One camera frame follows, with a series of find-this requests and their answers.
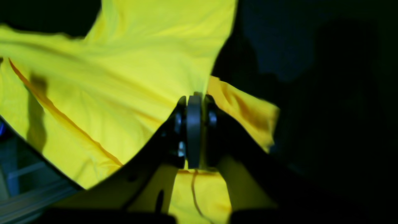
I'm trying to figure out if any yellow t-shirt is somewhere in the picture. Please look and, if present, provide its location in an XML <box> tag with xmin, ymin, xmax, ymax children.
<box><xmin>1</xmin><ymin>0</ymin><xmax>279</xmax><ymax>224</ymax></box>

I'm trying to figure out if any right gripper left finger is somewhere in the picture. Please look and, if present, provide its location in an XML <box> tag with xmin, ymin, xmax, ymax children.
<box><xmin>37</xmin><ymin>96</ymin><xmax>186</xmax><ymax>224</ymax></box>

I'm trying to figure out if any black table cloth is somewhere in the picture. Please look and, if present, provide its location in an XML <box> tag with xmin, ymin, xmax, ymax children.
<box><xmin>1</xmin><ymin>0</ymin><xmax>397</xmax><ymax>224</ymax></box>

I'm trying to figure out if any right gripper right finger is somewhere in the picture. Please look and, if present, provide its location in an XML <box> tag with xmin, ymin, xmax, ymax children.
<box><xmin>203</xmin><ymin>95</ymin><xmax>311</xmax><ymax>224</ymax></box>

